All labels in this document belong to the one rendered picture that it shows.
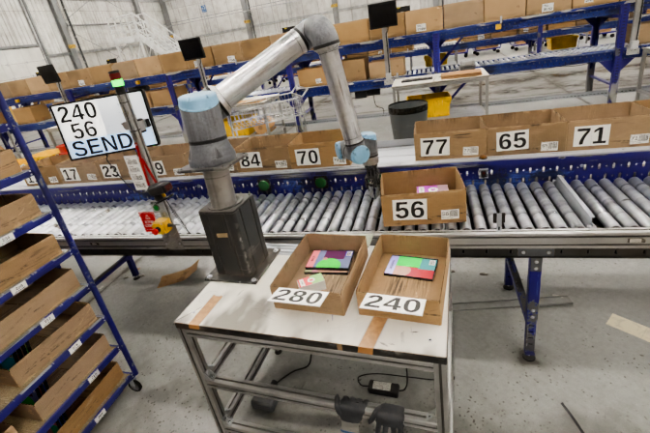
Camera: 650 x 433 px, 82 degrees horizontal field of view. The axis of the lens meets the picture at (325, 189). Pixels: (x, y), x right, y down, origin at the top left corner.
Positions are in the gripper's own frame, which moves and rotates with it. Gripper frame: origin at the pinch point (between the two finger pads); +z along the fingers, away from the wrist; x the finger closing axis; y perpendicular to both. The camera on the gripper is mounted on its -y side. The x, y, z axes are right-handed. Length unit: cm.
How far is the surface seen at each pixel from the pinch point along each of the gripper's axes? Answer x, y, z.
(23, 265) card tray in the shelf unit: -134, 92, -19
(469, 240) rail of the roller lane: 46, 31, 9
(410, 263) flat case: 21, 57, 3
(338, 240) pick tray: -10.6, 47.8, -2.0
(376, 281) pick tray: 8, 68, 4
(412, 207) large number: 21.0, 23.4, -4.5
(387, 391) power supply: 5, 60, 77
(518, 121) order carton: 82, -58, -19
